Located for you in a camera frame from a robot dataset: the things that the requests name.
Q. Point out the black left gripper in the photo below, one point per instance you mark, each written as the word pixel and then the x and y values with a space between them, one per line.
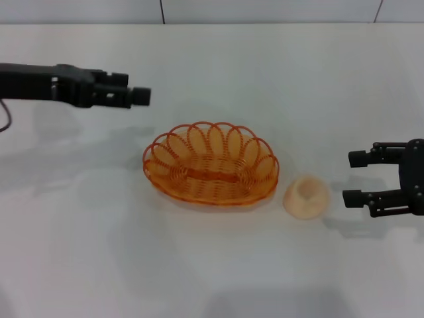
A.
pixel 33 81

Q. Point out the orange woven plastic basket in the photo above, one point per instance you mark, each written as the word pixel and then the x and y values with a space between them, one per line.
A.
pixel 212 175

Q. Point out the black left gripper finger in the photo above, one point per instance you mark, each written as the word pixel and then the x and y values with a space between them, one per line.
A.
pixel 140 96

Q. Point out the beige round bread bun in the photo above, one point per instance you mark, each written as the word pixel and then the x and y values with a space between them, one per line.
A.
pixel 304 202

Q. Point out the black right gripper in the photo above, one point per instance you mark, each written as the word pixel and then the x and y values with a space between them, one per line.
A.
pixel 412 175

